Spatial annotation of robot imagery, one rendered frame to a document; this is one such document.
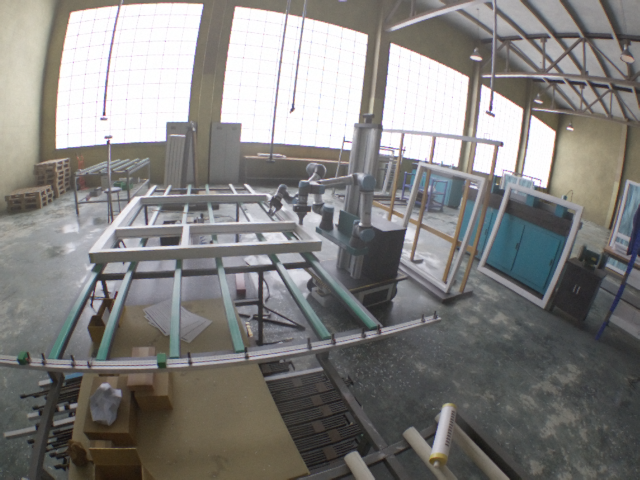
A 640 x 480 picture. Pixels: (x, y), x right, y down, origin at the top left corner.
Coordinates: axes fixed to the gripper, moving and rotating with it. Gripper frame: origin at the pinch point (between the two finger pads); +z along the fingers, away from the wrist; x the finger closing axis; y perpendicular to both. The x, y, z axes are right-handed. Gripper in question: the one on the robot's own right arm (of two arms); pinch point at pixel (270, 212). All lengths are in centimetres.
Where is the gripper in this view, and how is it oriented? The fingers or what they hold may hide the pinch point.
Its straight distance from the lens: 249.6
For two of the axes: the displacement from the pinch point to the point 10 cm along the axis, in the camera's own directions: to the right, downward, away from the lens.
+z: -2.8, 8.2, -5.0
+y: 7.0, -1.8, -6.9
